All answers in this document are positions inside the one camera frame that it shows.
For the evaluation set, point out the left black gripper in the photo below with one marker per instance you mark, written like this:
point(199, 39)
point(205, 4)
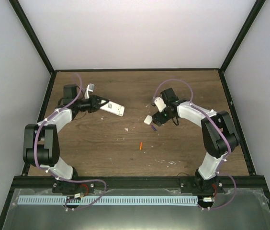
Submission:
point(94, 100)

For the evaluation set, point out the light blue slotted cable duct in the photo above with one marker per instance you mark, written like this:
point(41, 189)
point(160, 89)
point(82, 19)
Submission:
point(109, 200)

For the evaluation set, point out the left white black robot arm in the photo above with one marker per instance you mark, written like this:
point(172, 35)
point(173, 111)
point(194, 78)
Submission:
point(41, 144)

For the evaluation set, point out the grey metal front plate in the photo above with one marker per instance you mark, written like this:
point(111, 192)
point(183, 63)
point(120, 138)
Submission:
point(241, 209)

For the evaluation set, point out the black aluminium frame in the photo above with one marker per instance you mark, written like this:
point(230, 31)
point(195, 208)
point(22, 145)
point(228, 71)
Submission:
point(252, 180)

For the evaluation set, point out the white battery cover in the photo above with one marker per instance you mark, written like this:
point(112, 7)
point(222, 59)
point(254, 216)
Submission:
point(148, 120)

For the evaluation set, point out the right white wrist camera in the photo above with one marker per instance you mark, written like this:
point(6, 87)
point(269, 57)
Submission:
point(159, 103)

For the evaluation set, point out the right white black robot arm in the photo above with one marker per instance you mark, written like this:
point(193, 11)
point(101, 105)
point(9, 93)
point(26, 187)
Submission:
point(219, 134)

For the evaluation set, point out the orange AAA battery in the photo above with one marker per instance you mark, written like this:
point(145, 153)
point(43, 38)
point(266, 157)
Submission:
point(141, 145)

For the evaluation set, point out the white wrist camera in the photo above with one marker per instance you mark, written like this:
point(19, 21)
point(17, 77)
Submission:
point(89, 89)
point(159, 103)

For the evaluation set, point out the white remote control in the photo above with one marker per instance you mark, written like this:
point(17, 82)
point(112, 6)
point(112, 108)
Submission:
point(113, 108)

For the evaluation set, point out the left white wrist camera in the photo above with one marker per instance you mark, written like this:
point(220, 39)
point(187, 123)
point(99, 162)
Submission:
point(89, 89)

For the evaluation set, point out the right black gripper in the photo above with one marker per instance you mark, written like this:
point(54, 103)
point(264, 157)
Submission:
point(157, 120)

